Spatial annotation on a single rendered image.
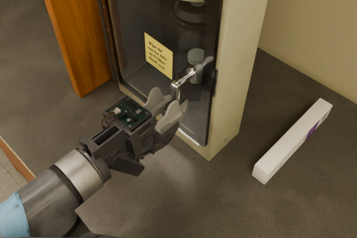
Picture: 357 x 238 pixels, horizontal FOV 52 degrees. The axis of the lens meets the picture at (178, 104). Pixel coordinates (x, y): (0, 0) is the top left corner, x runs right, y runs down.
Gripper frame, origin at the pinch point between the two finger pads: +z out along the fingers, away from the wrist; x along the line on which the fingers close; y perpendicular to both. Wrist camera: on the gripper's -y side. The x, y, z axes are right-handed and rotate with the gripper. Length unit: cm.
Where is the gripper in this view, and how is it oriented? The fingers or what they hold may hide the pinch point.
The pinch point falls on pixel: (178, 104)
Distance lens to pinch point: 68.5
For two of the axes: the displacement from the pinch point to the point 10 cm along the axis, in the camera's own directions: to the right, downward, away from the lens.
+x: -7.2, -5.1, 4.7
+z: 6.9, -5.6, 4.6
